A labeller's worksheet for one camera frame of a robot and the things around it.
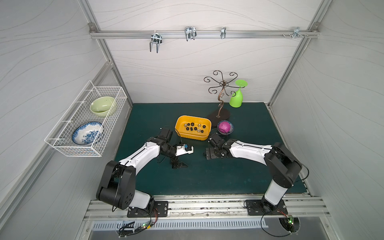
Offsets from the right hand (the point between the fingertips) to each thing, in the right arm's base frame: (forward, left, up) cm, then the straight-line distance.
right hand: (214, 151), depth 92 cm
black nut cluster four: (+21, +6, -2) cm, 22 cm away
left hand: (-7, +16, +7) cm, 19 cm away
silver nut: (+21, +10, -1) cm, 24 cm away
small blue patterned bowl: (+19, -13, +2) cm, 23 cm away
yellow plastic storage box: (+18, +15, 0) cm, 23 cm away
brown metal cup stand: (+30, -6, 0) cm, 31 cm away
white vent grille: (-39, +37, -1) cm, 54 cm away
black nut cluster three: (+17, +15, -1) cm, 23 cm away
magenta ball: (+16, -7, +5) cm, 18 cm away
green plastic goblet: (+26, -14, +19) cm, 35 cm away
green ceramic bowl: (+5, +57, +34) cm, 67 cm away
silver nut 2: (+16, +10, -1) cm, 19 cm away
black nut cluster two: (+18, +13, -1) cm, 22 cm away
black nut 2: (+17, +18, -1) cm, 25 cm away
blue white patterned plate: (-10, +57, +32) cm, 67 cm away
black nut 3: (+16, +8, -2) cm, 18 cm away
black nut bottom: (+22, +18, -1) cm, 28 cm away
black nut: (+22, +15, -1) cm, 26 cm away
